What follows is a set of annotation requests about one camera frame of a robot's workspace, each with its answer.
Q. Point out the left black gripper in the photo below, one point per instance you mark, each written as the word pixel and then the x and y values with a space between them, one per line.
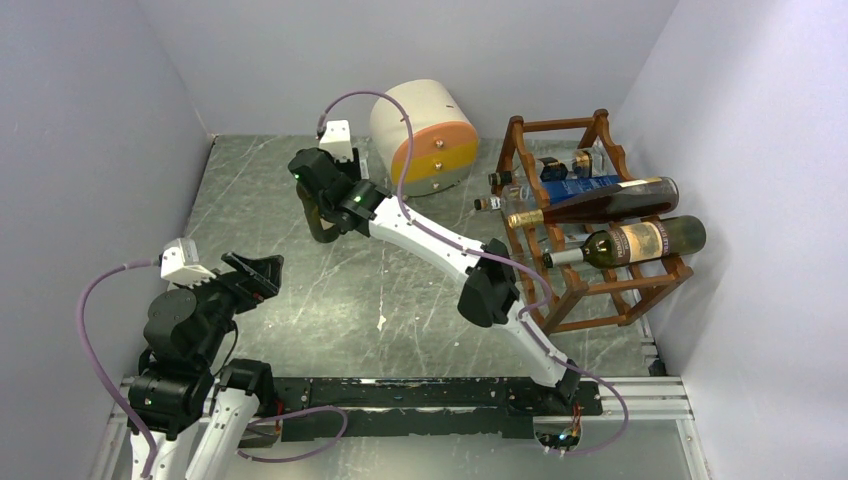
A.
pixel 263 272

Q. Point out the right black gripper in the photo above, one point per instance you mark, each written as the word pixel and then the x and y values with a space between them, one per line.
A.
pixel 351 167

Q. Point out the dark green wine bottle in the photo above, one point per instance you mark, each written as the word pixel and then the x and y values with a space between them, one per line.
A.
pixel 321 230

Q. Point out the gold-foil dark wine bottle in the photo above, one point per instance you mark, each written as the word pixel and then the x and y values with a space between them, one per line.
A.
pixel 613 203

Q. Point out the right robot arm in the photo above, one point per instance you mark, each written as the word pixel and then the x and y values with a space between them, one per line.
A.
pixel 371 286

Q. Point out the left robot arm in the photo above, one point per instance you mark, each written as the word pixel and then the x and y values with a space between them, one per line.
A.
pixel 186 422

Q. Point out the blue glass bottle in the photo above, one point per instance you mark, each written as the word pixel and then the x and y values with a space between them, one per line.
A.
pixel 561 190

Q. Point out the small clear black-cap bottle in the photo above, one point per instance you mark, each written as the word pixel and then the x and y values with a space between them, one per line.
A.
pixel 582 165

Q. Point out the wooden wine rack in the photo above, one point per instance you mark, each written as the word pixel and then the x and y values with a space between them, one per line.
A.
pixel 593 297

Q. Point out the green wine bottle tan label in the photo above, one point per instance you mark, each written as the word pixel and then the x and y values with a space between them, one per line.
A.
pixel 635 243

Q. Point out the round cream drawer cabinet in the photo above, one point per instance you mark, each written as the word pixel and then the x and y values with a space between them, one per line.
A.
pixel 443 141

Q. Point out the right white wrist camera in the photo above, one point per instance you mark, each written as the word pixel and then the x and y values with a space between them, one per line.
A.
pixel 336 140

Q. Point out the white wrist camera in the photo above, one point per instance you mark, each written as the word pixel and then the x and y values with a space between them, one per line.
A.
pixel 336 140
pixel 180 264

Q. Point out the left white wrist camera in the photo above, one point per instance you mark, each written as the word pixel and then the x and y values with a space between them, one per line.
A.
pixel 180 264

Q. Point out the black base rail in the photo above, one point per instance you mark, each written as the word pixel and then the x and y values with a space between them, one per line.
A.
pixel 358 407

